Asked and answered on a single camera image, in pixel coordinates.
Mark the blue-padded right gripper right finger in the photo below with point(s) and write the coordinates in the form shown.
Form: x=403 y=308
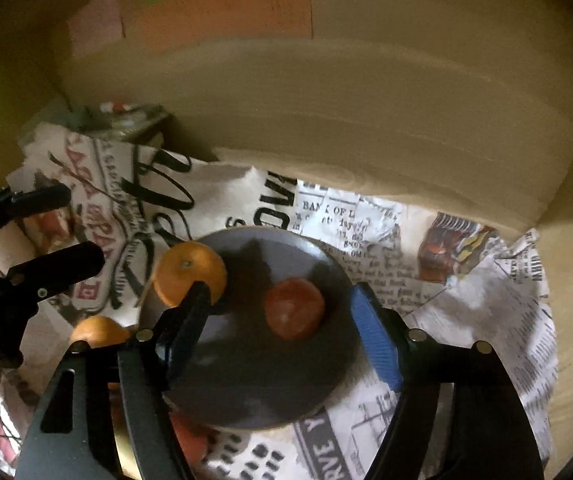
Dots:
x=415 y=369

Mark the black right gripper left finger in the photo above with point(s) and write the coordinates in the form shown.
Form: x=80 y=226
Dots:
x=148 y=364

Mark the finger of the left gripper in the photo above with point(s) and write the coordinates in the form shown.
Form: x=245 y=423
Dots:
x=31 y=199
x=50 y=275

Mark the orange mandarin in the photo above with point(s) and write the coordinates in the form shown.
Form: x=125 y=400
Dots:
x=182 y=266

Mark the dark red tomato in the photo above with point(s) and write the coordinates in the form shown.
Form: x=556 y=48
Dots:
x=293 y=308

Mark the large orange fruit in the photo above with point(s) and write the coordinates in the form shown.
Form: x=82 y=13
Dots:
x=99 y=332

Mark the dark grey round plate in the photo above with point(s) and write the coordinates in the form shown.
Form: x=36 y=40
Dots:
x=241 y=375

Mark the printed newspaper sheet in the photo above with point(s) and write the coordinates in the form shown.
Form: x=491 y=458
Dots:
x=444 y=275

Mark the stack of small items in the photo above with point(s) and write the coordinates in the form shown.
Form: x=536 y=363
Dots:
x=115 y=121

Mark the pink paper sheet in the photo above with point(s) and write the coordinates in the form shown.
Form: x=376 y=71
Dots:
x=95 y=26

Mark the orange paper sheet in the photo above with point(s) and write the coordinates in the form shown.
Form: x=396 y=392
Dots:
x=171 y=25

